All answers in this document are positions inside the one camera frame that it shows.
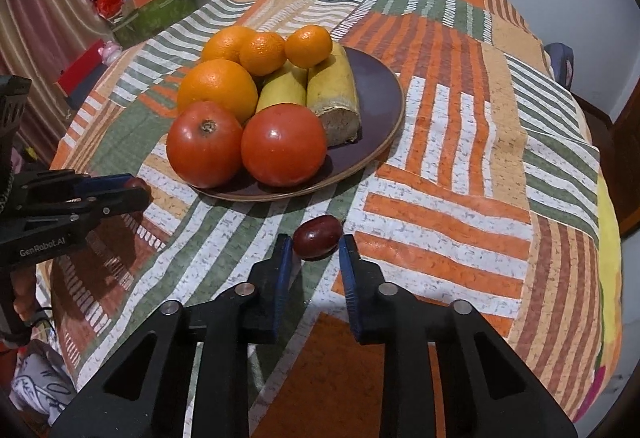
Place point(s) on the purple plate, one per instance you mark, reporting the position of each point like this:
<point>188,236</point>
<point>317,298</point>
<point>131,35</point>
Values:
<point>375,97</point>

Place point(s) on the red tomato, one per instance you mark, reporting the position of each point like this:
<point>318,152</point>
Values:
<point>202,147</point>
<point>285,145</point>

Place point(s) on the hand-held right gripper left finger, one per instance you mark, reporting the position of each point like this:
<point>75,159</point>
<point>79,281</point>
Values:
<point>282,288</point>

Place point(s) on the white printed cloth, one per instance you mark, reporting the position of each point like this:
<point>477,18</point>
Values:
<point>42,378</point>

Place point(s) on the green storage box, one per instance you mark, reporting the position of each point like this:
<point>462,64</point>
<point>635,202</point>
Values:
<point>150,17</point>

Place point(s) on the blue bag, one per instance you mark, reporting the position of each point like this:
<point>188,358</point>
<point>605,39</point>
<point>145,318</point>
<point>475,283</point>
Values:
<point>560,65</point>

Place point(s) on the striped patchwork blanket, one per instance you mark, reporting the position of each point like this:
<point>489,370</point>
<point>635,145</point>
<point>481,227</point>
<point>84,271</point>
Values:
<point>450,167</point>

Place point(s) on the yellow banana piece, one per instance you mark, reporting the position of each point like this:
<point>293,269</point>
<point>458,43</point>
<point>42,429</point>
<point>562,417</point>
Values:
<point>332,92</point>
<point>282,90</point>

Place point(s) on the red plastic bag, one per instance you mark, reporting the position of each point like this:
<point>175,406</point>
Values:
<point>110,2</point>

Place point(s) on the striped red curtain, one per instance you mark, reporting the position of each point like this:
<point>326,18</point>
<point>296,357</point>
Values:
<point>45,17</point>

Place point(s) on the small mandarin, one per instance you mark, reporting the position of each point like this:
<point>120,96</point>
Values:
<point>262,53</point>
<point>309,46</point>

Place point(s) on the red box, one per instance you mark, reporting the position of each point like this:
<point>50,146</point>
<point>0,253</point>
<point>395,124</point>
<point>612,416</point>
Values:
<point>82,70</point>

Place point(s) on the large orange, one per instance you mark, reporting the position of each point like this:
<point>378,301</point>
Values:
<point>222,45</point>
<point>217,87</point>

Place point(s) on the yellow blanket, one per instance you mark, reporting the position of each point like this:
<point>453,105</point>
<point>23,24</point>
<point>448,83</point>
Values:
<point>610,243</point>

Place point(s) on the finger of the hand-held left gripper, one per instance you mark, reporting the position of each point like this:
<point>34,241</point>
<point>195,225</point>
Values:
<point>107,183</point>
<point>125,203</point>

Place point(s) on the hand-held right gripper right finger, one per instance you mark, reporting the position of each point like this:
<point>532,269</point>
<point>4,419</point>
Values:
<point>350,288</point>

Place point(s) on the dark red grape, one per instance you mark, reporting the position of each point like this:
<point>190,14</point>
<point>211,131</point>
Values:
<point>137,184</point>
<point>317,238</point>

